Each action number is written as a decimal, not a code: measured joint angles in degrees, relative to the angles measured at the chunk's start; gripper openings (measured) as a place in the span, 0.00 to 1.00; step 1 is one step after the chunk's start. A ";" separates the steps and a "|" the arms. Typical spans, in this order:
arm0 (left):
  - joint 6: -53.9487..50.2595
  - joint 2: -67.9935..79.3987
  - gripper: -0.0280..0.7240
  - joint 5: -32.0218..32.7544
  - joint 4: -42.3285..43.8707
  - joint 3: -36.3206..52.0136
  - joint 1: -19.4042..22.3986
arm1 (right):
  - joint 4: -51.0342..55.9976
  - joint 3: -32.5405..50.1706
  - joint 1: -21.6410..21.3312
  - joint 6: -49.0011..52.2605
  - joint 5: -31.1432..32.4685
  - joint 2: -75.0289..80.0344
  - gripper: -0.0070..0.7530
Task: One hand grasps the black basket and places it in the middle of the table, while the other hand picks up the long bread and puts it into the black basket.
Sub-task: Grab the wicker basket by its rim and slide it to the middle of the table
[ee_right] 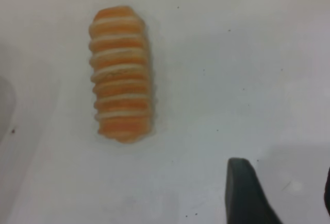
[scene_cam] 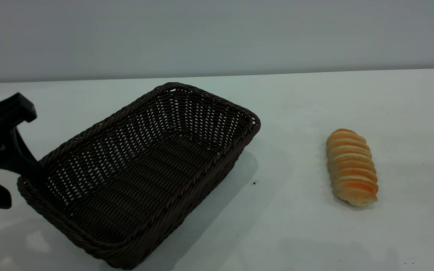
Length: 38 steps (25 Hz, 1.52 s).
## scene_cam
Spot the ridged golden bread roll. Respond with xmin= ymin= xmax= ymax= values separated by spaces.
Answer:
xmin=326 ymin=128 xmax=379 ymax=207

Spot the black woven wicker basket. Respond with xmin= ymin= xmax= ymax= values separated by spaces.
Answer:
xmin=17 ymin=82 xmax=261 ymax=270

